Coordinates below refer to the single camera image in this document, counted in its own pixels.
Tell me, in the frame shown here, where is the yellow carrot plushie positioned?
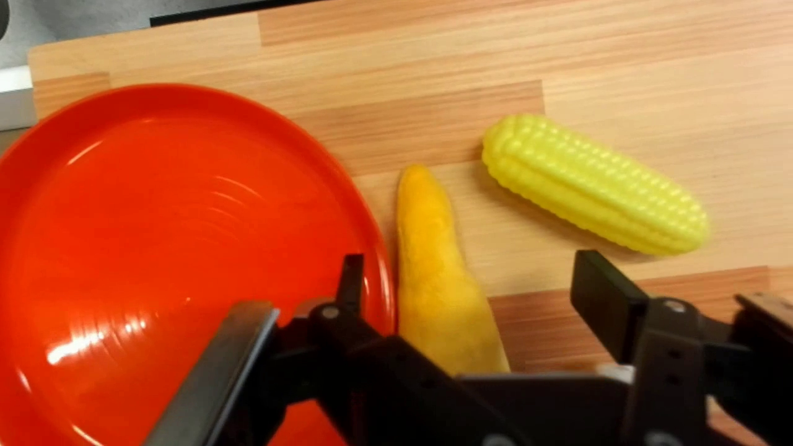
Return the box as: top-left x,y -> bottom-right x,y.
394,165 -> 514,379

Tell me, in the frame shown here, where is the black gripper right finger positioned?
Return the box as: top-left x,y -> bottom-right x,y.
568,248 -> 793,446

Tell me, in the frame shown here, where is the orange round plate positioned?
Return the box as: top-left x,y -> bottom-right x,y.
0,83 -> 398,446

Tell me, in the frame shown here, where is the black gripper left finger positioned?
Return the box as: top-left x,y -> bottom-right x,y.
262,250 -> 516,446

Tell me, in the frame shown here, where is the yellow toy corn cob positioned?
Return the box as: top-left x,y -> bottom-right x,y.
481,113 -> 715,259

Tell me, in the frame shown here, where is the white toy sink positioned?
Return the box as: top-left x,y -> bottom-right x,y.
0,66 -> 37,134

